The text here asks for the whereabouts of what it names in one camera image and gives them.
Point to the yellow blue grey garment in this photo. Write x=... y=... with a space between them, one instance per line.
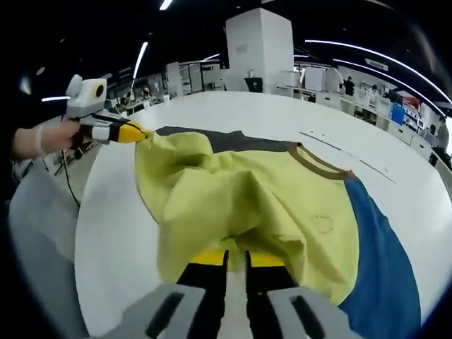
x=247 y=190

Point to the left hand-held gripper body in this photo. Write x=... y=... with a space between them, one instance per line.
x=86 y=97

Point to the white mesh chair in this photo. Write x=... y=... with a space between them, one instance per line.
x=42 y=226

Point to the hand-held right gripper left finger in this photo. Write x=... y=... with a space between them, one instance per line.
x=208 y=300

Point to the black office chair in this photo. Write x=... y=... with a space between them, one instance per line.
x=254 y=85

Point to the white shelving unit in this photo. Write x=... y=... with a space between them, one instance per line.
x=194 y=79

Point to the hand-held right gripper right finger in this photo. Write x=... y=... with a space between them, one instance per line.
x=265 y=303

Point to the blue storage box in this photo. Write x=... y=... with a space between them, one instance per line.
x=398 y=115

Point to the person's left hand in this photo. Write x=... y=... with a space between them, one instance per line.
x=58 y=139

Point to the white square pillar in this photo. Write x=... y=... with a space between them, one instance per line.
x=259 y=49

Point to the white cabinet row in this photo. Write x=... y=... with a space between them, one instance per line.
x=367 y=106

